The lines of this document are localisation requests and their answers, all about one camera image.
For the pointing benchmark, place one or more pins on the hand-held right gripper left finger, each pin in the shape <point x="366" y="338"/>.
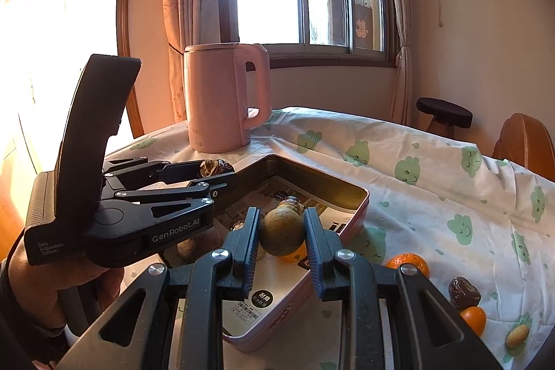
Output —
<point x="248" y="253"/>

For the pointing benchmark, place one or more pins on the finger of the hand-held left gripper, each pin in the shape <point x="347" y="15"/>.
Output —
<point x="190" y="190"/>
<point x="173" y="170"/>

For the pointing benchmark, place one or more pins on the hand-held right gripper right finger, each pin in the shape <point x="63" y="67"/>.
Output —
<point x="318" y="261"/>

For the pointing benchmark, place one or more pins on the small orange kumquat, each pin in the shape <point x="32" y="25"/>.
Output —
<point x="473" y="320"/>
<point x="295" y="256"/>

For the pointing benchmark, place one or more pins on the olive green round fruit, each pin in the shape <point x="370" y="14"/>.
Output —
<point x="282" y="231"/>

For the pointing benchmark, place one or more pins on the large dark brown stemmed fruit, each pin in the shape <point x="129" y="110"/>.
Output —
<point x="195" y="251"/>

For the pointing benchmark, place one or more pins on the pink rectangular tin box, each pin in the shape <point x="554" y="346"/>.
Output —
<point x="282" y="322"/>

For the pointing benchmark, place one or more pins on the large mandarin orange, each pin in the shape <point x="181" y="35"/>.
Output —
<point x="416" y="259"/>

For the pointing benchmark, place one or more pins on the person's left forearm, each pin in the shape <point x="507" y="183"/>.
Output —
<point x="17" y="322"/>

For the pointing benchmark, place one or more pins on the person's left hand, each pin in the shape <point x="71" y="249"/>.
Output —
<point x="39" y="287"/>

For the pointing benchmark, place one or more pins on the printed paper sheet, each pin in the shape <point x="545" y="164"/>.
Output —
<point x="329" y="218"/>

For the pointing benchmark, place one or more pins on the pink electric kettle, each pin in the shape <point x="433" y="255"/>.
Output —
<point x="217" y="101"/>

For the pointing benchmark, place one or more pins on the wooden framed glass door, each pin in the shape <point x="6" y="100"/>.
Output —
<point x="123" y="27"/>

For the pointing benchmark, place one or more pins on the dark round stool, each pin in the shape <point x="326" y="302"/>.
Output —
<point x="444" y="112"/>

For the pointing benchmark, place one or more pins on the beige curtain tieback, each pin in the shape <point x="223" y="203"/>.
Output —
<point x="404" y="55"/>

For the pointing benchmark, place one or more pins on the beige curtain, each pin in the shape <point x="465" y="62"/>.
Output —
<point x="401" y="6"/>

